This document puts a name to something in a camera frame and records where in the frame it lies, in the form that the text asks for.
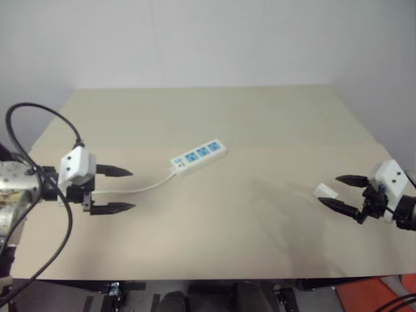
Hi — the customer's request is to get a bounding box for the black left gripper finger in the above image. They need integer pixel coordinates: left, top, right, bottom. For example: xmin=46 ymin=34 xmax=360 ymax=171
xmin=89 ymin=201 xmax=137 ymax=217
xmin=95 ymin=164 xmax=135 ymax=178

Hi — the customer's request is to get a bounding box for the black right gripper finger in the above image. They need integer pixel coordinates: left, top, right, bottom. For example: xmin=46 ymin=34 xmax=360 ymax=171
xmin=318 ymin=196 xmax=362 ymax=222
xmin=335 ymin=174 xmax=371 ymax=189

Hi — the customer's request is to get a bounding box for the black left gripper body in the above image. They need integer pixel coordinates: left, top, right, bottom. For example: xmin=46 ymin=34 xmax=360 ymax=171
xmin=66 ymin=174 xmax=98 ymax=216

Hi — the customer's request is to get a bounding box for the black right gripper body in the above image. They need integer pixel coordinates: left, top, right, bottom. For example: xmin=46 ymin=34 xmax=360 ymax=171
xmin=355 ymin=183 xmax=391 ymax=226

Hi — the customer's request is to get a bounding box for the white plug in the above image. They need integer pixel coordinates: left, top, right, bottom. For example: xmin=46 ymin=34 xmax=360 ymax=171
xmin=313 ymin=183 xmax=339 ymax=200

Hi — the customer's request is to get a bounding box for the white power strip with cord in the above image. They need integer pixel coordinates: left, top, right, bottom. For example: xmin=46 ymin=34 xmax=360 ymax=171
xmin=170 ymin=138 xmax=228 ymax=178

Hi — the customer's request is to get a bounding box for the orange object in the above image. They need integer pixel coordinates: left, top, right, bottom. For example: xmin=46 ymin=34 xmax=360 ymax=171
xmin=335 ymin=274 xmax=416 ymax=312

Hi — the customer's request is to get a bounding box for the dark rounded shape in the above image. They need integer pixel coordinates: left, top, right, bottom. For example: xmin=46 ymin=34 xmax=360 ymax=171
xmin=155 ymin=290 xmax=190 ymax=312

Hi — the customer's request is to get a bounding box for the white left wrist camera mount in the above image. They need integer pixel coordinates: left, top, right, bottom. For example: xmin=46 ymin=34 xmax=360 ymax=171
xmin=57 ymin=146 xmax=98 ymax=207

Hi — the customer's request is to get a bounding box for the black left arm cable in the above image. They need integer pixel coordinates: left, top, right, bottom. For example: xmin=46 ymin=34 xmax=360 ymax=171
xmin=0 ymin=103 xmax=86 ymax=305

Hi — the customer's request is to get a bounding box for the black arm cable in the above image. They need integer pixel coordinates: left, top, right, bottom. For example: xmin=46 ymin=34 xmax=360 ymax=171
xmin=403 ymin=168 xmax=416 ymax=190
xmin=0 ymin=103 xmax=86 ymax=305

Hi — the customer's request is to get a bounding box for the white power cable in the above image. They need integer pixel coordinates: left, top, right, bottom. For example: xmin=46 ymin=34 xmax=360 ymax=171
xmin=92 ymin=172 xmax=179 ymax=198

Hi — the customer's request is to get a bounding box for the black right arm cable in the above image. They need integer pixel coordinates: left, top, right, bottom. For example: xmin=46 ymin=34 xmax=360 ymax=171
xmin=403 ymin=168 xmax=416 ymax=190

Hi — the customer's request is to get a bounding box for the black table frame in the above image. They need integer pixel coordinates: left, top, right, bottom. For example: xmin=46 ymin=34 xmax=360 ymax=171
xmin=31 ymin=274 xmax=406 ymax=312

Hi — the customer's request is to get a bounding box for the thin black floor cable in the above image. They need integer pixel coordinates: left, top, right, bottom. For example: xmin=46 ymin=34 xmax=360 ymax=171
xmin=372 ymin=291 xmax=416 ymax=312

